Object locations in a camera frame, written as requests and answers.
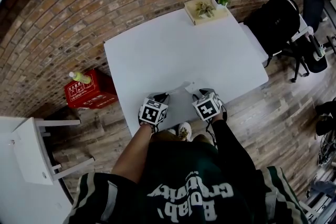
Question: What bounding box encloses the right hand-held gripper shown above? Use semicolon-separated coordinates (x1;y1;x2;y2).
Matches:
192;88;228;122

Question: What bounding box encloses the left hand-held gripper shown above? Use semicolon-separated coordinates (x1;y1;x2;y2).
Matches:
138;92;172;128

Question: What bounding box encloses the person's left forearm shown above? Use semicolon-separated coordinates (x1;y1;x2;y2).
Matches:
110;124;155;184

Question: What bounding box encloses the person's right forearm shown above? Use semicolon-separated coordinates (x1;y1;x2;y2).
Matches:
209;118;259;174

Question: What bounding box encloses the person's white shoe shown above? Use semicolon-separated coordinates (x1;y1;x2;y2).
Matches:
178;122;192;141

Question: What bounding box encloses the white square table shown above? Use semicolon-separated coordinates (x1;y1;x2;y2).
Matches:
103;6;270;137

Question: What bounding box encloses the red fire equipment box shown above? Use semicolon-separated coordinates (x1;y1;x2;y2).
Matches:
64;68;118;110

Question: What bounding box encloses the white wooden chair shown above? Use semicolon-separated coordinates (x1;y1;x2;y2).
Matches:
237;0;314;68

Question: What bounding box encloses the green striped jersey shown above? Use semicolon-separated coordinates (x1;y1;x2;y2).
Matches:
62;138;309;224

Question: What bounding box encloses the light wooden tray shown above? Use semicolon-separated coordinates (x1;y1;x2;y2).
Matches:
183;0;229;26

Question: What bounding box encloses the small green succulent pot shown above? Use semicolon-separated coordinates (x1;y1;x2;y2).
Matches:
195;1;216;19

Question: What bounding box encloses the green drink bottle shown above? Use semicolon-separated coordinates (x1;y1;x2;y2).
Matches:
69;72;92;84

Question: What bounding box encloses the black backpack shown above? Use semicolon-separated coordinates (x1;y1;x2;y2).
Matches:
243;0;301;57

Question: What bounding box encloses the white cup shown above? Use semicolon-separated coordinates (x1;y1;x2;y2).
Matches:
313;44;326;61

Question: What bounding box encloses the black office chair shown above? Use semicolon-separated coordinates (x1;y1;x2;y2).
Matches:
278;0;329;83

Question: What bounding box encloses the small white side table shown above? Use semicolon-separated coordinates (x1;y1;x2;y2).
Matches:
10;117;96;186

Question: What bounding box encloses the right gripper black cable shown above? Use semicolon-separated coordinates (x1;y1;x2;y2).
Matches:
205;120;218;150

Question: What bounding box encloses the tangle of black cables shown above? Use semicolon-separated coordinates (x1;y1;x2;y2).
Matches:
317;131;336;166

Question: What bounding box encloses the white metal frame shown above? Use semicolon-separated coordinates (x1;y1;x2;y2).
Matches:
299;173;336;224

